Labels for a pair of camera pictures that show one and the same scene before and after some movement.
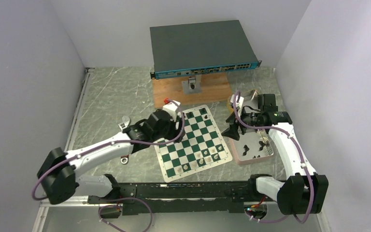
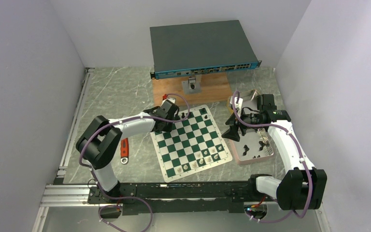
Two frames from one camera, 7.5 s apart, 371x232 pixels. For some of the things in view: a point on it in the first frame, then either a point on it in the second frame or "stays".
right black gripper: x=232 y=132 stays
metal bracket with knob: x=193 y=85 stays
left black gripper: x=175 y=133 -> x=168 y=128
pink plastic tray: x=254 y=145 stays
